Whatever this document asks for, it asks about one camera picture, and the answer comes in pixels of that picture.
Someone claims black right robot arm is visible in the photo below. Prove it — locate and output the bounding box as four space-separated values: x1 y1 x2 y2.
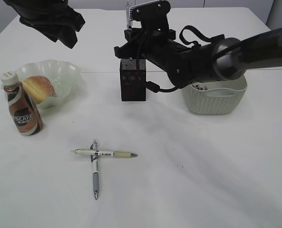
114 26 282 92

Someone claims golden bread roll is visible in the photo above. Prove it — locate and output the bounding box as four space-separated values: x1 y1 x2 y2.
22 76 57 104

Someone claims white grey-grip pen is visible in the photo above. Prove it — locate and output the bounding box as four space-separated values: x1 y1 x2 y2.
90 154 100 200

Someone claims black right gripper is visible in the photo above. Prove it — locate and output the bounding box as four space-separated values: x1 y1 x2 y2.
114 28 176 64

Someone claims white beige-grip pen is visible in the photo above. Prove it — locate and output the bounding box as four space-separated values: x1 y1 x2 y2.
71 149 138 158

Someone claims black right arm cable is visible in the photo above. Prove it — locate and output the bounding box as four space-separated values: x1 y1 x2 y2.
137 25 224 93

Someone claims black mesh pen holder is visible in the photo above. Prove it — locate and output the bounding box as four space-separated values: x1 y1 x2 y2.
119 58 146 102

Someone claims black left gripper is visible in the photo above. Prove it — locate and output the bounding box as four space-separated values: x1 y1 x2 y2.
4 0 85 49

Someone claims brown coffee bottle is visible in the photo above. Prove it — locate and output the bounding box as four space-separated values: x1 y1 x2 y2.
0 71 43 136

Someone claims green plastic woven basket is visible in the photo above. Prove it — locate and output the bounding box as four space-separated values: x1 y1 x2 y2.
182 76 247 115

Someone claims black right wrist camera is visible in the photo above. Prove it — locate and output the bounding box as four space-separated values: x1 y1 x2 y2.
130 0 171 31

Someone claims green wavy glass plate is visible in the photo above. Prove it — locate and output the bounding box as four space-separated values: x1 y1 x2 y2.
16 59 81 109

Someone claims blue clip pen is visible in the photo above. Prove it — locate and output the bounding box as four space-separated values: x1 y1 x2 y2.
126 0 132 30

